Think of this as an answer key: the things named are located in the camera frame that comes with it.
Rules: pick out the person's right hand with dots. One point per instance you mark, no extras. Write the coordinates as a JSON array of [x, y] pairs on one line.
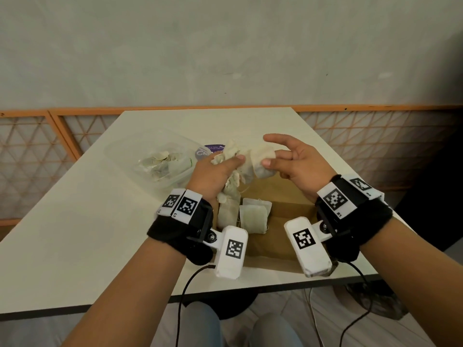
[[307, 169]]

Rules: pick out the clear plastic container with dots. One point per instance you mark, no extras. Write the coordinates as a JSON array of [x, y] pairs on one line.
[[119, 148]]

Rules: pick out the dark grey floor object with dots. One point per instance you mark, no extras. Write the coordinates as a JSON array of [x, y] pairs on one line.
[[383, 303]]

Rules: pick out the person's right forearm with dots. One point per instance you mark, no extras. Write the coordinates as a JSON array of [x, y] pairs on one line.
[[408, 278]]

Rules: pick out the grey trousers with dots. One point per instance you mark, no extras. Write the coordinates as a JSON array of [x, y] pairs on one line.
[[202, 328]]

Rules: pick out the person's left forearm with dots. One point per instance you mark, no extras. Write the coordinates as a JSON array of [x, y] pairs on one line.
[[126, 296]]

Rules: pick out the pile of tea bags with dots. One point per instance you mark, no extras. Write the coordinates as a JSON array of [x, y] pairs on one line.
[[164, 166]]

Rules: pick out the round purple sticker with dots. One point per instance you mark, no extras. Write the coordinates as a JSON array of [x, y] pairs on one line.
[[217, 147]]

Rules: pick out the orange lattice fence panel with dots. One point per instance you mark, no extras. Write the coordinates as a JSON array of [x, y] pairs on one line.
[[379, 140], [32, 162]]

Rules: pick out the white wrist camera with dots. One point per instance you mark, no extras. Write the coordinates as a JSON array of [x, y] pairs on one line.
[[231, 265], [314, 260]]

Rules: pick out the brown paper box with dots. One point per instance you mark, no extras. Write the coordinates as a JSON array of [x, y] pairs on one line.
[[282, 220]]

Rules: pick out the bunch of tea bags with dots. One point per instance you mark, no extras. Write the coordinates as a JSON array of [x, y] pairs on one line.
[[228, 155]]

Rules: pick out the person's left hand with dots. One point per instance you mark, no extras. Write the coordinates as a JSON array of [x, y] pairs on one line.
[[206, 177]]

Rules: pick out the black marker wristband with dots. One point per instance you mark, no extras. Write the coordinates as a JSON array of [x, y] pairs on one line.
[[369, 224], [170, 231]]

